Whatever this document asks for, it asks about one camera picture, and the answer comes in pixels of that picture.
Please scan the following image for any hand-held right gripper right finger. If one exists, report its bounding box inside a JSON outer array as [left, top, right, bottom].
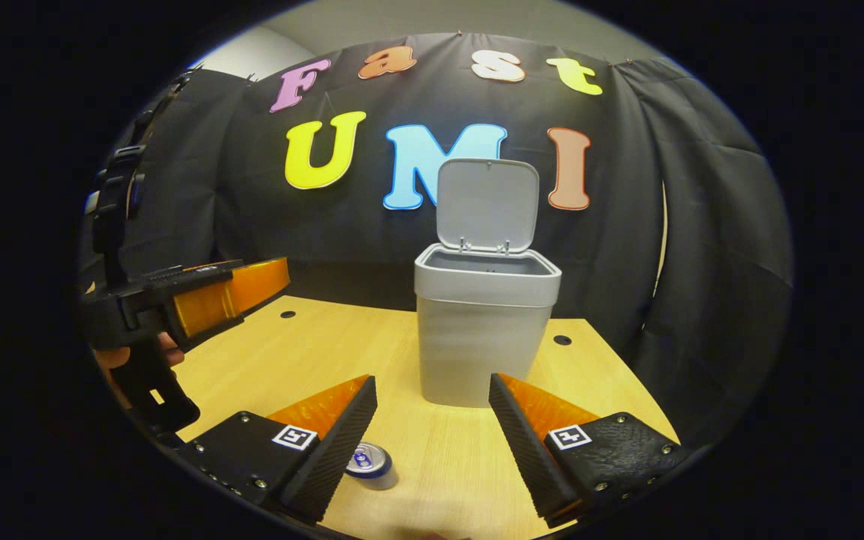
[[488, 373, 707, 528]]

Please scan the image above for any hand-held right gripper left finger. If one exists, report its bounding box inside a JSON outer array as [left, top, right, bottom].
[[164, 375, 378, 524]]

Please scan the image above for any silver blue pop can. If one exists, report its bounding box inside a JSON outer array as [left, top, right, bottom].
[[344, 442, 400, 491]]

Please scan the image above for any white desktop garbage bin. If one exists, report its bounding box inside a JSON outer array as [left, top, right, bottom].
[[413, 157, 563, 408]]

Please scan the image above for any wooden desktop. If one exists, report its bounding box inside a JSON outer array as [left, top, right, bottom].
[[154, 295, 680, 540]]

